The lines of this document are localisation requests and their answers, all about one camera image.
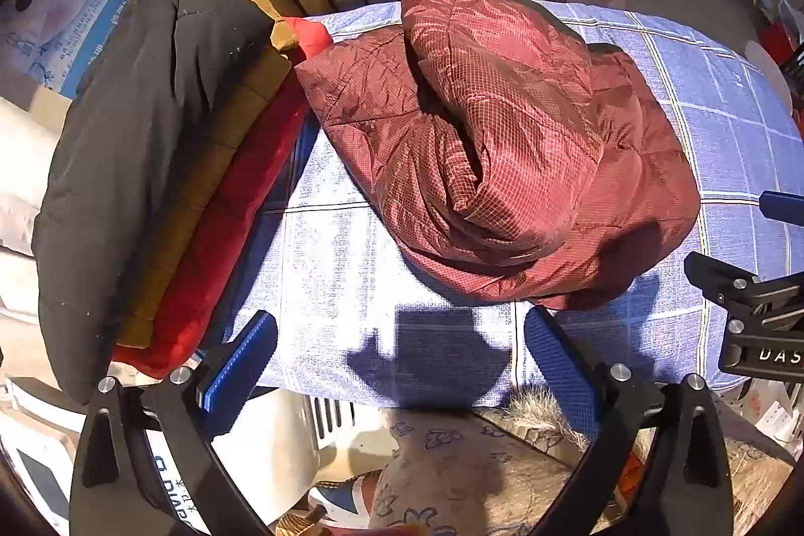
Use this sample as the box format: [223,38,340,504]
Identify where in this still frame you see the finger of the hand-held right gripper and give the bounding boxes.
[758,189,804,228]
[683,251,804,324]

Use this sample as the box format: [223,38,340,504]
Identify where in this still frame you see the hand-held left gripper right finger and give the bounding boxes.
[523,306,735,536]

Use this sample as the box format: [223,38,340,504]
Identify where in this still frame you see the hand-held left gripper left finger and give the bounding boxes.
[69,310,279,536]

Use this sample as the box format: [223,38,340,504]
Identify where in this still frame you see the maroon quilted jacket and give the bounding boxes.
[294,0,701,311]

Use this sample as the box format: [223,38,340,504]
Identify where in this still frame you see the grey fur trim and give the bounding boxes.
[502,385,591,449]

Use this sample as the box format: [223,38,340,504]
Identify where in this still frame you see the white plastic basket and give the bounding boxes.
[251,388,390,512]

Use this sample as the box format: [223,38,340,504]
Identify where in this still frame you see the brown woven mat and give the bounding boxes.
[710,416,798,536]

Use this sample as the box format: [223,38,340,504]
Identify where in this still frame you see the red padded garment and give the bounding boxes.
[112,16,333,380]

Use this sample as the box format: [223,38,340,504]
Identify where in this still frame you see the blue checked blanket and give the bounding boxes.
[226,0,804,408]

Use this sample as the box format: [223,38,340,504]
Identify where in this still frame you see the beige floral cloth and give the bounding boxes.
[367,407,591,536]

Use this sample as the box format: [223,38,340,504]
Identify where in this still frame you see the blue white sneaker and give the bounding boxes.
[308,476,384,530]

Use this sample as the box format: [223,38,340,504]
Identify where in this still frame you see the mustard brown garment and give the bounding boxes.
[116,0,303,350]

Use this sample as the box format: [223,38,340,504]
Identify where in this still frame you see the white appliance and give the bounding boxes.
[0,379,95,536]

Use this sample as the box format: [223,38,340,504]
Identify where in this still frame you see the black padded jacket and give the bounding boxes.
[31,0,277,405]

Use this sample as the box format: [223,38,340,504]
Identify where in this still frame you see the white cushion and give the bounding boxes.
[0,96,64,261]

